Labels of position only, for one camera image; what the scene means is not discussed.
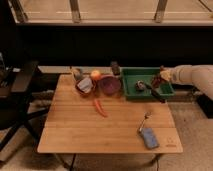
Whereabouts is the black office chair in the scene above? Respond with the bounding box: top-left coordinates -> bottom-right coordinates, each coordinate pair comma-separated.
0,52 -> 49,152

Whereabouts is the metal spoon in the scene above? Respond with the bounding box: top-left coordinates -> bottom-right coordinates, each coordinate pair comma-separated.
138,112 -> 151,133

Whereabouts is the dark small bottle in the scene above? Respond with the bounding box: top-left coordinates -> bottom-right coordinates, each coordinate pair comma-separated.
110,61 -> 120,76

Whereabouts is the blue sponge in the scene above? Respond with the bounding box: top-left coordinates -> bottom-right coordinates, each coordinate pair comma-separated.
140,128 -> 159,149

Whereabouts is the wooden folding table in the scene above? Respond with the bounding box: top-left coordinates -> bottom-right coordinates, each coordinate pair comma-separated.
37,74 -> 183,154

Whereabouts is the red bowl with white cloth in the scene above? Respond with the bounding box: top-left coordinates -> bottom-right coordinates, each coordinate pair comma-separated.
75,77 -> 96,96

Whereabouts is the orange apple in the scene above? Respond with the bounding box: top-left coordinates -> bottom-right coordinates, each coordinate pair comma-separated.
90,70 -> 101,81

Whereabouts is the dark red grape bunch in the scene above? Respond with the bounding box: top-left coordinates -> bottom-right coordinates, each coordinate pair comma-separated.
151,73 -> 163,88

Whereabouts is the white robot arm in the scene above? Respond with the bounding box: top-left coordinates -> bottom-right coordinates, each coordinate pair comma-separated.
160,65 -> 213,94

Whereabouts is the green plastic tray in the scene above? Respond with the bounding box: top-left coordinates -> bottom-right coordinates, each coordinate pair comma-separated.
120,66 -> 175,101

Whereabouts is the purple bowl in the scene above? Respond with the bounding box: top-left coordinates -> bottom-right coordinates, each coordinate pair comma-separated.
98,76 -> 121,95

